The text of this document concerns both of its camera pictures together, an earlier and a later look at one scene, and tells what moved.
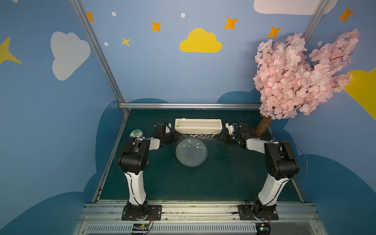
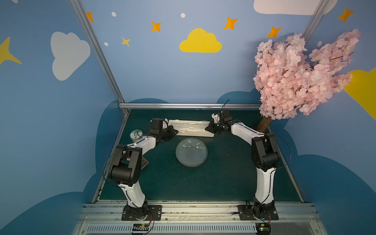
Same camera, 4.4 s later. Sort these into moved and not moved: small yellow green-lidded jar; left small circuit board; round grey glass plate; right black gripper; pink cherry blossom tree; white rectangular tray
Moved: white rectangular tray; right black gripper
Not moved: left small circuit board; round grey glass plate; small yellow green-lidded jar; pink cherry blossom tree
